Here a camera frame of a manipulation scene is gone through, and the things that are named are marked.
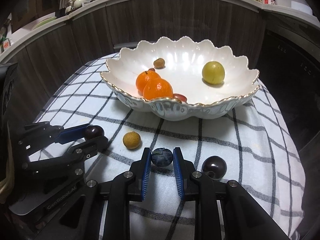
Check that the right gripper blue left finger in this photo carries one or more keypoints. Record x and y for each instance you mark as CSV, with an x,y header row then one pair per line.
x,y
101,210

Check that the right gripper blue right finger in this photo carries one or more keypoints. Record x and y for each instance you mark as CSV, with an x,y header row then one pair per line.
x,y
222,210

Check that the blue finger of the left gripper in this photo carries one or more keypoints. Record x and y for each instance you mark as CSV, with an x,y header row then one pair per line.
x,y
76,155
47,134

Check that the dark plum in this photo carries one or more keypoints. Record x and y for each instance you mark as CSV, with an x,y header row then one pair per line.
x,y
214,167
93,131

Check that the tan longan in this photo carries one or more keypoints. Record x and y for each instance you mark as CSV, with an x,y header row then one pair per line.
x,y
159,63
131,140

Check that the blueberry dark blue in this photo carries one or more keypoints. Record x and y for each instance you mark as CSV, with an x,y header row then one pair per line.
x,y
161,157

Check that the orange mandarin with stem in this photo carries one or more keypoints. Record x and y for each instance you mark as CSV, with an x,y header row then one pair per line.
x,y
143,78

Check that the green yellow round fruit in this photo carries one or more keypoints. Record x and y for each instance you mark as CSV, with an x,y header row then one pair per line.
x,y
213,73

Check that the person left hand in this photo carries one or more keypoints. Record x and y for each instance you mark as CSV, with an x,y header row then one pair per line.
x,y
7,184

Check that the checkered white black cloth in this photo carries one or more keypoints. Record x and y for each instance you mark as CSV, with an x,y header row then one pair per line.
x,y
252,139

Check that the white teapot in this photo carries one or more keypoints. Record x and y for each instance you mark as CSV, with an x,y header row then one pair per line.
x,y
78,3

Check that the white scalloped ceramic bowl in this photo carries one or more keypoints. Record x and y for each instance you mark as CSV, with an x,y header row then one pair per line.
x,y
184,60

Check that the black dishwasher front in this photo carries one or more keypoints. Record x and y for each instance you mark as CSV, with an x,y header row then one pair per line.
x,y
291,75

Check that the white rice cooker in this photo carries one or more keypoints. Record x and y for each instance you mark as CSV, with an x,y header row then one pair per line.
x,y
301,7

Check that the grey drawer handle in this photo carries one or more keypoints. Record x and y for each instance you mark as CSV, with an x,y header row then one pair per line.
x,y
125,45

